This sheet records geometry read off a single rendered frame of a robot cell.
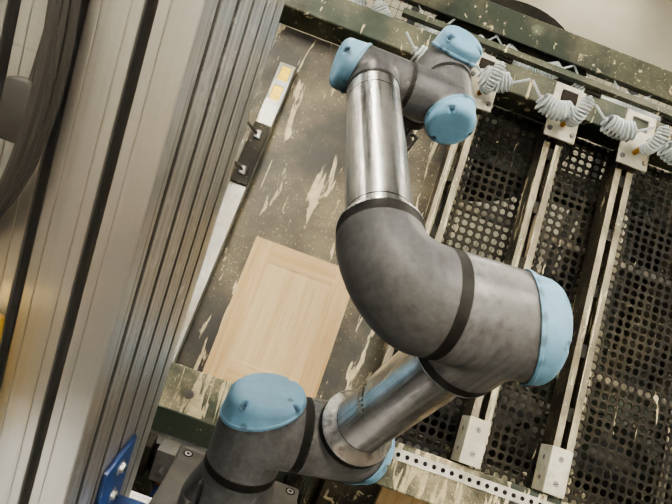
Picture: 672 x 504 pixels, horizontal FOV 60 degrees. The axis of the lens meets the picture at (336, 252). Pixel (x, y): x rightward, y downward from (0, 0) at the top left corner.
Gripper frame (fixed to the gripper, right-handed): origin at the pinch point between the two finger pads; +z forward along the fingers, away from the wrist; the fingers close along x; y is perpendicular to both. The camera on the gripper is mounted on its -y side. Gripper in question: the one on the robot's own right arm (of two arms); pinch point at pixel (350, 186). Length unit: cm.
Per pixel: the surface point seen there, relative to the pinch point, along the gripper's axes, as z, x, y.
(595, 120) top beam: -2, -31, 103
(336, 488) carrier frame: 93, -52, 4
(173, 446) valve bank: 75, -9, -30
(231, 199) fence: 52, 29, 21
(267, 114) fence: 39, 41, 44
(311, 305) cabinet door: 56, -8, 18
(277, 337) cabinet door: 63, -8, 7
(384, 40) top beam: 13, 33, 77
